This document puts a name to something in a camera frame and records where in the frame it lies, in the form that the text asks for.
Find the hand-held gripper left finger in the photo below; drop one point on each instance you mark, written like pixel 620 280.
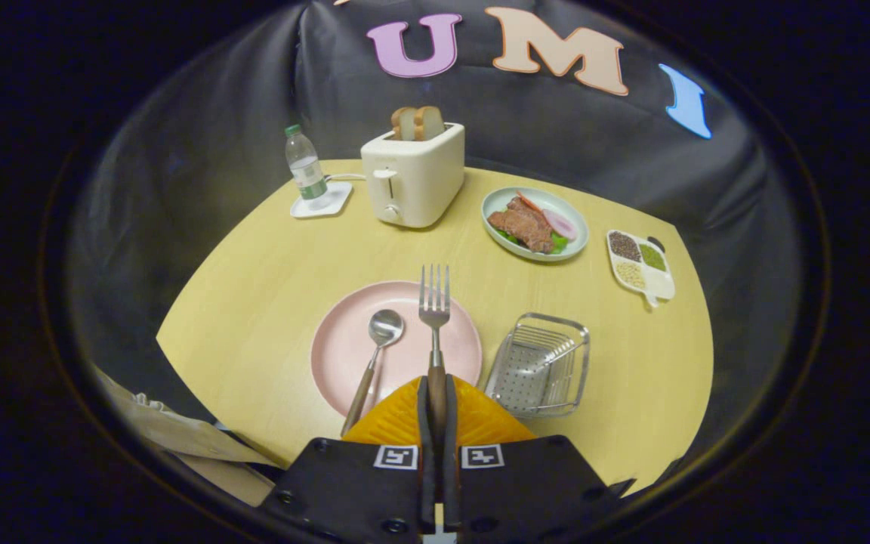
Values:
pixel 344 491

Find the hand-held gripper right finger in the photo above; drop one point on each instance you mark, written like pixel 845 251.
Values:
pixel 533 491

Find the pink round plate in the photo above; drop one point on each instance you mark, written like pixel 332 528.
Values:
pixel 344 340

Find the beige cloth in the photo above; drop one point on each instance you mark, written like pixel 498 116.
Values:
pixel 171 431

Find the pale green food plate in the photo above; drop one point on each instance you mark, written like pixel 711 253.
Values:
pixel 567 249

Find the white divided grain dish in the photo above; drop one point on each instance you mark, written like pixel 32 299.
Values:
pixel 658 281

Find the green lettuce leaf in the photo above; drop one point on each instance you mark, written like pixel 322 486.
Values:
pixel 558 243

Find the brown meat slices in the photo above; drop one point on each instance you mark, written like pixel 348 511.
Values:
pixel 522 225

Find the pink ham slice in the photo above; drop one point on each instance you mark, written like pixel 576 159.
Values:
pixel 560 224

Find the orange food strip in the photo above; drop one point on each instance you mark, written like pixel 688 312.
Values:
pixel 529 202

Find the white square coaster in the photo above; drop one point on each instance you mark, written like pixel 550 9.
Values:
pixel 337 198

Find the cream white toaster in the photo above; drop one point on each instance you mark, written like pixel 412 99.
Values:
pixel 424 177

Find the clear plastic water bottle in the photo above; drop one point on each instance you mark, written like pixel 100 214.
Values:
pixel 305 170

